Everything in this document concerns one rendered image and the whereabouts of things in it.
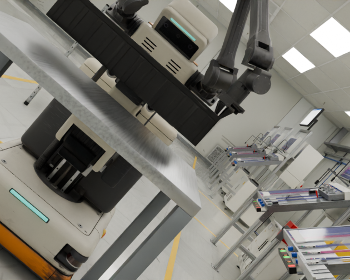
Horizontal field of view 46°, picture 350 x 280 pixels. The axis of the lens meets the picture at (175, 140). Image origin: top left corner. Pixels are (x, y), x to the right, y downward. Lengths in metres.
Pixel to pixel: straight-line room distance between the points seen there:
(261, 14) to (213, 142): 9.70
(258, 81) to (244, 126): 9.85
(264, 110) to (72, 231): 9.68
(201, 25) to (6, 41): 0.84
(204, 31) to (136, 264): 0.93
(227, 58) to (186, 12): 0.23
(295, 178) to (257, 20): 5.86
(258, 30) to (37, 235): 1.11
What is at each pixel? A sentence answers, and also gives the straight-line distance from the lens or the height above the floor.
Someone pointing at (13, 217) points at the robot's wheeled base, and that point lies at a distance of 1.74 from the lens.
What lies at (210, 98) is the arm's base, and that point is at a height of 1.02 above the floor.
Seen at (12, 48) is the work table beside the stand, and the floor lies 0.79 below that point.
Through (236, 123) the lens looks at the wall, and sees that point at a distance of 11.05.
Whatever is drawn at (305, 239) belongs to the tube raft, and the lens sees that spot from 2.83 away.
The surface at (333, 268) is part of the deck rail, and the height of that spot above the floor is 0.80.
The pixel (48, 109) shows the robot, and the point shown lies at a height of 0.50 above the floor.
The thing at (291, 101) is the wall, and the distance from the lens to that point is 11.24.
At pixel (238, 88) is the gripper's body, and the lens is 1.29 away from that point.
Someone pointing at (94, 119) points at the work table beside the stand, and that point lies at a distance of 0.90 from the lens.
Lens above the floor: 0.95
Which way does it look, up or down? 5 degrees down
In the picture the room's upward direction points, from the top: 42 degrees clockwise
